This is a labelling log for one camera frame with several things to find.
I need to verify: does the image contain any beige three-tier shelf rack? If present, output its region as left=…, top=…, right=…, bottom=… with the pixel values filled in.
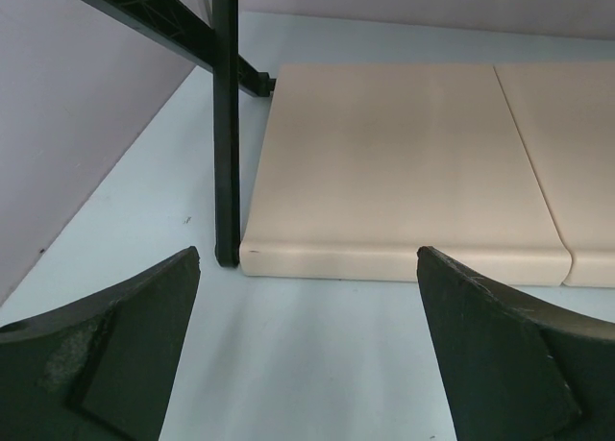
left=79, top=0, right=614, bottom=287

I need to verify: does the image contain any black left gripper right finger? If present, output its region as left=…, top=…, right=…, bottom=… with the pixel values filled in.
left=417, top=246, right=614, bottom=440

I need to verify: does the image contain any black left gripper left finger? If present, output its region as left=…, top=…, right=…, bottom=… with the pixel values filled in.
left=1, top=247, right=200, bottom=440

